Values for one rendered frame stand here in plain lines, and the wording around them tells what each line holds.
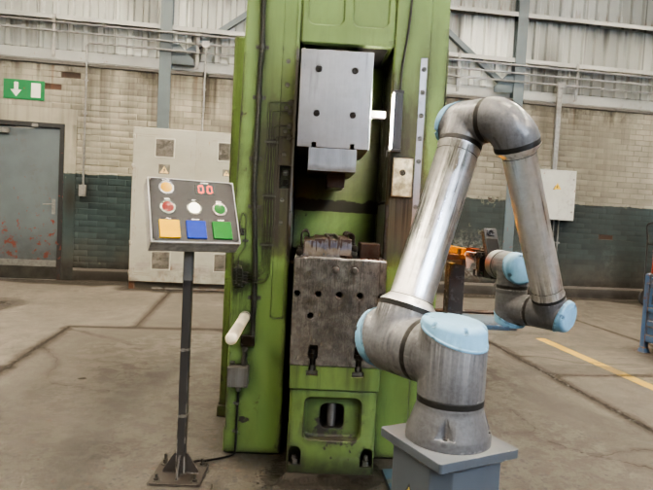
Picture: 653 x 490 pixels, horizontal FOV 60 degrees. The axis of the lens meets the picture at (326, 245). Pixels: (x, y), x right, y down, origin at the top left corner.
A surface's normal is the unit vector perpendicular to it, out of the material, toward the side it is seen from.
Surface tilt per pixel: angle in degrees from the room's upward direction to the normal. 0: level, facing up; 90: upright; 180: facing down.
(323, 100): 90
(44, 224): 90
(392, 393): 90
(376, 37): 90
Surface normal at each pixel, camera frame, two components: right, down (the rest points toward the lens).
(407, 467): -0.88, -0.02
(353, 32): 0.03, 0.05
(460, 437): 0.04, -0.29
